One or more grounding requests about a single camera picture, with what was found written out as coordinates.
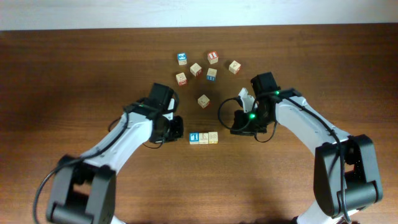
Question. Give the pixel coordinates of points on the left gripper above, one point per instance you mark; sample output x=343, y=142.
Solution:
x=176, y=130

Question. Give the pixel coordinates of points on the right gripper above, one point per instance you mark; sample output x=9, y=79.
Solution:
x=241, y=126

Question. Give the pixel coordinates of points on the blue-top block with L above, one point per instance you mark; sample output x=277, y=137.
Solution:
x=194, y=138

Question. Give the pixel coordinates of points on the yellow-edged block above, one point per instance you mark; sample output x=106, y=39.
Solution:
x=213, y=137

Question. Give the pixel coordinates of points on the sailboat block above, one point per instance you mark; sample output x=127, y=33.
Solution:
x=203, y=138

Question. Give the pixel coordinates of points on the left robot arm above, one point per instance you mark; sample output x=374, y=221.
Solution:
x=84, y=188

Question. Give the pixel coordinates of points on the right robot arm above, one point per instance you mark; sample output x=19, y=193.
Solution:
x=346, y=174

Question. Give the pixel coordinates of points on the acorn block with green N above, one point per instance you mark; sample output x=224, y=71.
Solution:
x=203, y=101

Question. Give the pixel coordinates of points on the butterfly block, red side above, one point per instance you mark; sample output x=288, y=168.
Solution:
x=181, y=79

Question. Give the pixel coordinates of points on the ice cream cone block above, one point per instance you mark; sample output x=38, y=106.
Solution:
x=234, y=67

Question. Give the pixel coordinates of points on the block with 8, blue side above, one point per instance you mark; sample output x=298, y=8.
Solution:
x=211, y=74

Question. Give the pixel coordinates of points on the block with red E side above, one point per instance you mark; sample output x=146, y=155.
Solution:
x=195, y=69

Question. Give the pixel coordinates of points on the red-top block with I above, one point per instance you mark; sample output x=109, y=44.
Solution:
x=212, y=57

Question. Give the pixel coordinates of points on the blue-top block with 2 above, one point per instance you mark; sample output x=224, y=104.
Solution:
x=182, y=58

